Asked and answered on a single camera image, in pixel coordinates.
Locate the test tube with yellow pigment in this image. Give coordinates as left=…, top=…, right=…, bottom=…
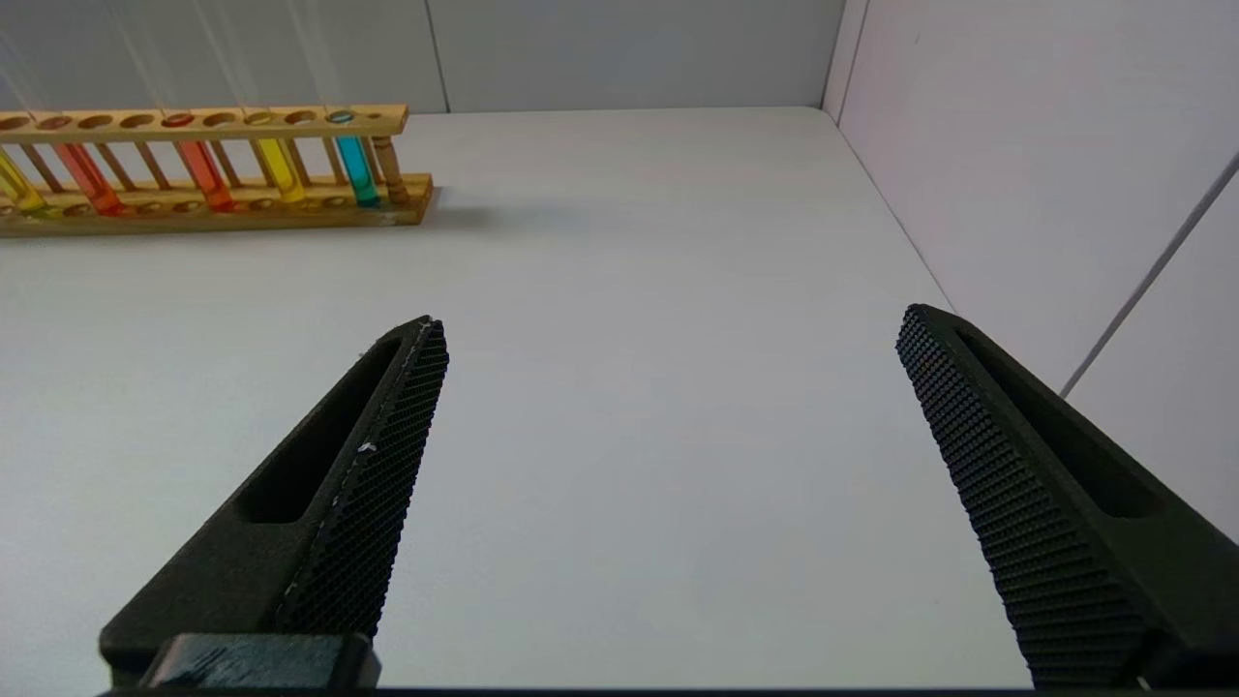
left=0, top=121, right=51, bottom=217
left=194, top=0, right=309, bottom=204

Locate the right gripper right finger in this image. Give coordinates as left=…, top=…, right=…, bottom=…
left=895, top=304, right=1239, bottom=690

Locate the test tube with blue pigment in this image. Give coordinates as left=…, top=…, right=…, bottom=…
left=286, top=0, right=381, bottom=209

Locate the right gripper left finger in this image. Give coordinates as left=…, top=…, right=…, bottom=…
left=99, top=316, right=450, bottom=683

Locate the wooden test tube rack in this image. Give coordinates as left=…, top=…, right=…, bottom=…
left=0, top=104, right=435, bottom=238

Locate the test tube with red pigment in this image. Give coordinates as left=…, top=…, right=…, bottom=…
left=116, top=0, right=236, bottom=213
left=0, top=19, right=127, bottom=217

